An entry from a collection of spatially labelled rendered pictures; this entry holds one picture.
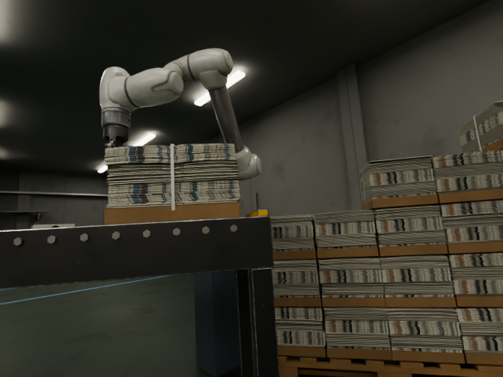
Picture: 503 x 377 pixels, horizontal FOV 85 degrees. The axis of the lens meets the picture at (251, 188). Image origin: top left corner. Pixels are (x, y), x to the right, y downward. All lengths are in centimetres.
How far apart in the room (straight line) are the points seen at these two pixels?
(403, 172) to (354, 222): 34
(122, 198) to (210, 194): 25
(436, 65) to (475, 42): 40
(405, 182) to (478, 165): 32
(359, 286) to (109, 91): 133
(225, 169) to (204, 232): 24
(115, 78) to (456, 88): 377
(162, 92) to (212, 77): 54
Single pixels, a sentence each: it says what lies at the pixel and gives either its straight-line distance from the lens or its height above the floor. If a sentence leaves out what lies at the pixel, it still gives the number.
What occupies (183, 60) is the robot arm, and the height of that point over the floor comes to 160.
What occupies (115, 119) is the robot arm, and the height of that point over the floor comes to 115.
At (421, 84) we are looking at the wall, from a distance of 433.
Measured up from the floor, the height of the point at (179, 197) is 87.
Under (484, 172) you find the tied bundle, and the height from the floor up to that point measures 96.
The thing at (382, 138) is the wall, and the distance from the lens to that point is 431.
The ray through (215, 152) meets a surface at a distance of 83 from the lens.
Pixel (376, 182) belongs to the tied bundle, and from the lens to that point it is 150.
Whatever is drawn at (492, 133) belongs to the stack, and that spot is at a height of 116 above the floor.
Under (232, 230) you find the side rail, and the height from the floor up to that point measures 77.
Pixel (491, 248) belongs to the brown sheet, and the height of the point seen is 62.
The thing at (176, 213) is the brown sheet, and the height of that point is 83.
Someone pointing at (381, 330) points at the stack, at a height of 27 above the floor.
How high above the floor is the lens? 77
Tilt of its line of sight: 8 degrees up
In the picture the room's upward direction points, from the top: 4 degrees counter-clockwise
